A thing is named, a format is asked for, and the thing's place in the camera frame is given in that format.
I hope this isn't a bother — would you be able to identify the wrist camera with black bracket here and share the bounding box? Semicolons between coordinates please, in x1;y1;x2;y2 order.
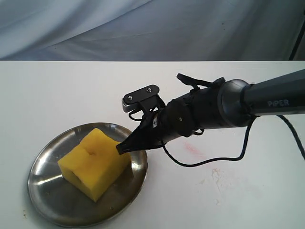
122;84;165;114

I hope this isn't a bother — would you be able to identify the grey fabric backdrop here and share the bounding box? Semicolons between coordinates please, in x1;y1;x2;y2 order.
0;0;305;61

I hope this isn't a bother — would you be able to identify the black cable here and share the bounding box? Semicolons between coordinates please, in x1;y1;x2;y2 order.
128;73;305;167

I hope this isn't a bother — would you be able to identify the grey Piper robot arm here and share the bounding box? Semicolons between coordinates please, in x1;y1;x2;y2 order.
117;70;305;154

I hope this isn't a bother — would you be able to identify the black stand pole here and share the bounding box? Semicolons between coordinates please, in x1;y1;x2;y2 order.
288;12;305;61

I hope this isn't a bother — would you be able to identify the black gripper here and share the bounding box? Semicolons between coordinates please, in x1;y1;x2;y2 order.
116;100;198;155

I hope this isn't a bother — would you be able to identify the yellow sponge block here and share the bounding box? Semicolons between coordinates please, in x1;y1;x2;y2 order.
58;128;131;202

